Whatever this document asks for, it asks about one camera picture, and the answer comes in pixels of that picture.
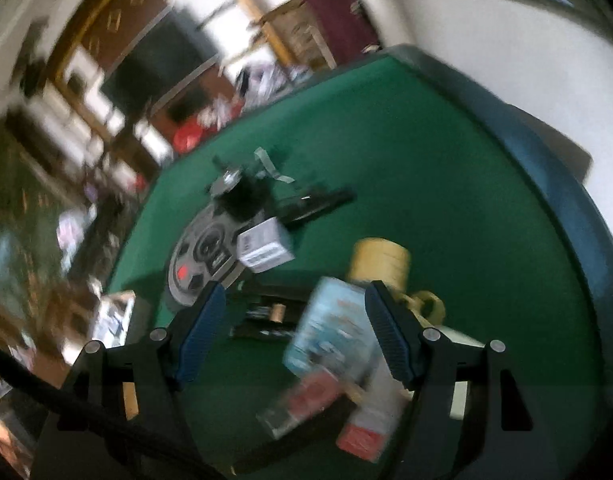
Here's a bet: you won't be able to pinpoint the yellow scissors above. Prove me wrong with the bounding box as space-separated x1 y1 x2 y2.
399 290 446 327

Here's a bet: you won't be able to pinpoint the wooden chair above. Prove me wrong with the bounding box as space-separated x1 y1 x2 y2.
256 0 337 72

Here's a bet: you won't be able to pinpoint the round grey black coaster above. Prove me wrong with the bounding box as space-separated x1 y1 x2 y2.
164 202 265 314

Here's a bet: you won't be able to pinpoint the black flat television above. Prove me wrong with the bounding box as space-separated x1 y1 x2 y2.
100 8 218 116

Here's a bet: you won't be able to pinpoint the small white barcode box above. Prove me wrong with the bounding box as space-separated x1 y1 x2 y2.
237 217 294 274

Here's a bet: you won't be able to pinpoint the cream rounded square case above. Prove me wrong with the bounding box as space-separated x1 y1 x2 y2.
423 326 484 422

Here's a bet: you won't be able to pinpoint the grey red product box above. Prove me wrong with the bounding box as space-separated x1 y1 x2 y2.
337 356 411 463

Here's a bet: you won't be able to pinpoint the light blue cartoon tissue pack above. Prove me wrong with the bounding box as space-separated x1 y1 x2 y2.
282 278 378 382

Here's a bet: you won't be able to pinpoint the dark padded table rim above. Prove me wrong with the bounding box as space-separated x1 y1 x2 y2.
382 44 613 403

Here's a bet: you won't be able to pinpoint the green floral painting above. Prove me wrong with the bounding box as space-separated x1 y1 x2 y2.
0 120 92 356

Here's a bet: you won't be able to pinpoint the black pen blue cap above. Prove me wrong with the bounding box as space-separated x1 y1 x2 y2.
277 188 356 231

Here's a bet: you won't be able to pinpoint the wooden wall cabinet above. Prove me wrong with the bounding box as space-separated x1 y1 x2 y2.
35 0 338 172

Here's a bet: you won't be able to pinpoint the brown cardboard panel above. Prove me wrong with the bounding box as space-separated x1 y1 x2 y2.
508 104 593 183

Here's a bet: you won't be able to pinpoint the black stepper motor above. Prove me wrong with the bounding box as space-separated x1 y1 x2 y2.
209 156 272 222

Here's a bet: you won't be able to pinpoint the yellow lidded jar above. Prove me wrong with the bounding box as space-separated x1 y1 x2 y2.
347 237 411 292

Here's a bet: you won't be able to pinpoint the maroon shirt on chair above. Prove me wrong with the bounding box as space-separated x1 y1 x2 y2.
304 0 381 65

